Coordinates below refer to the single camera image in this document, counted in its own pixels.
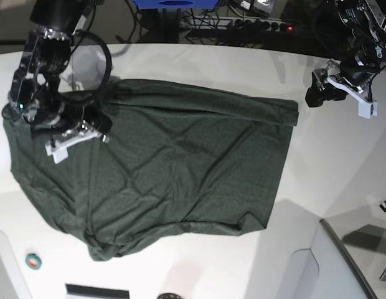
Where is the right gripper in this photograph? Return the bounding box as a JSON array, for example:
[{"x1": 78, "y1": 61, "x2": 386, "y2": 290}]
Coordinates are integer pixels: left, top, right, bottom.
[{"x1": 31, "y1": 105, "x2": 113, "y2": 146}]

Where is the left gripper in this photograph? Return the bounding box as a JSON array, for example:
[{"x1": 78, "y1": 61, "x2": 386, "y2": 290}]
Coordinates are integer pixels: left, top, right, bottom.
[{"x1": 305, "y1": 59, "x2": 380, "y2": 108}]

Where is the dark green t-shirt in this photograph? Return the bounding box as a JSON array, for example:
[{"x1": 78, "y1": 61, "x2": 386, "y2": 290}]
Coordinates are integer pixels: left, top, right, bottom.
[{"x1": 3, "y1": 79, "x2": 299, "y2": 261}]

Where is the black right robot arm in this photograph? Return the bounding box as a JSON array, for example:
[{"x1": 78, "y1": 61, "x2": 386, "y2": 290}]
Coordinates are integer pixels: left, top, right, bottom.
[{"x1": 5, "y1": 1, "x2": 113, "y2": 148}]

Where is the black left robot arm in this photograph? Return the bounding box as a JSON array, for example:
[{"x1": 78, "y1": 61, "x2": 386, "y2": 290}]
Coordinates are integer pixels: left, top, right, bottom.
[{"x1": 305, "y1": 1, "x2": 386, "y2": 115}]

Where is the grey power strip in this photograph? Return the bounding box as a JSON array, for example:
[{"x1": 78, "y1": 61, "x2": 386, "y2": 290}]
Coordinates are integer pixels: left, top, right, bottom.
[{"x1": 181, "y1": 16, "x2": 295, "y2": 33}]

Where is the black hook on table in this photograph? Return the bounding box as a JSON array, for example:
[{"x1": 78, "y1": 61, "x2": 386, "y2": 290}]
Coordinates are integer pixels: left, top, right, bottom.
[{"x1": 379, "y1": 201, "x2": 386, "y2": 213}]

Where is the blue plastic bin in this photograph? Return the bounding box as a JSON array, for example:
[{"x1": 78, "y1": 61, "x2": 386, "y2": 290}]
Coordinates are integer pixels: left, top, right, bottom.
[{"x1": 133, "y1": 0, "x2": 218, "y2": 9}]

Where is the green red round button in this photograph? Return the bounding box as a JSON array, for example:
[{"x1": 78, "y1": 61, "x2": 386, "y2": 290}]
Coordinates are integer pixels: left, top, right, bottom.
[{"x1": 25, "y1": 253, "x2": 42, "y2": 270}]

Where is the black white label plate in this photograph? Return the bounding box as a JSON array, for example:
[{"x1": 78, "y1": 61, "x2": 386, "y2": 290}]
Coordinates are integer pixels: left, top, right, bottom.
[{"x1": 65, "y1": 284, "x2": 130, "y2": 299}]

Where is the black round knob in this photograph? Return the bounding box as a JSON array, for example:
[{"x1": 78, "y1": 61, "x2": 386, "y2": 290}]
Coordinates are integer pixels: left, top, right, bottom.
[{"x1": 157, "y1": 293, "x2": 182, "y2": 299}]

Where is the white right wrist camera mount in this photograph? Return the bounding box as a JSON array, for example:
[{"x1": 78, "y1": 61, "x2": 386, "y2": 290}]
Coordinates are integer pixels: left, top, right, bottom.
[{"x1": 45, "y1": 129, "x2": 110, "y2": 164}]

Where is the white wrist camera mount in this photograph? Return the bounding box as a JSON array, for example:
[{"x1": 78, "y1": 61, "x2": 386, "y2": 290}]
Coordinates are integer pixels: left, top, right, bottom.
[
  {"x1": 325, "y1": 76, "x2": 378, "y2": 119},
  {"x1": 45, "y1": 129, "x2": 110, "y2": 164}
]

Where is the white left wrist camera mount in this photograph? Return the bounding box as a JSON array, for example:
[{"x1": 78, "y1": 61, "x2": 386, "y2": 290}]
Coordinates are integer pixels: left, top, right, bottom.
[{"x1": 325, "y1": 76, "x2": 378, "y2": 119}]

